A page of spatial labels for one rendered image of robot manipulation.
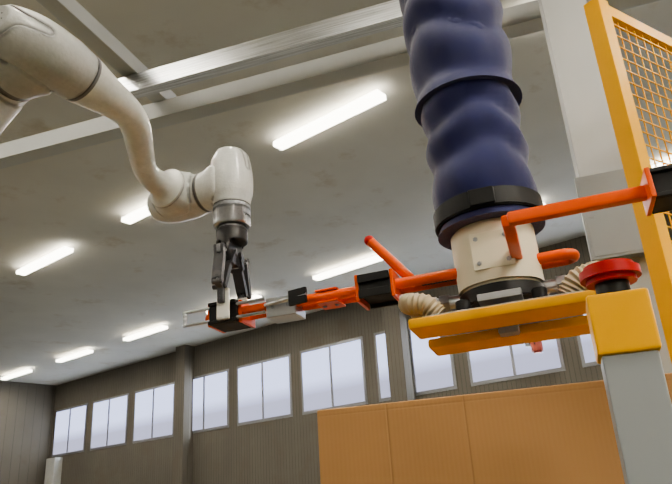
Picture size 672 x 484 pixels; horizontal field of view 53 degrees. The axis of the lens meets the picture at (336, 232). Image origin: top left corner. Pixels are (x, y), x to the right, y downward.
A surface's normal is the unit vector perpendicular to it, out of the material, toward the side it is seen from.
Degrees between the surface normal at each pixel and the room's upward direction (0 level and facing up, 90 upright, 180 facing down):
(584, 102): 90
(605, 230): 90
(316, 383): 90
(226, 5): 180
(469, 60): 101
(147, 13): 180
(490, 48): 95
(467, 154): 76
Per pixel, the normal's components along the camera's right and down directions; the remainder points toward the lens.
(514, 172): 0.40, -0.30
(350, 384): -0.64, -0.25
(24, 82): 0.18, 0.81
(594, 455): -0.32, -0.33
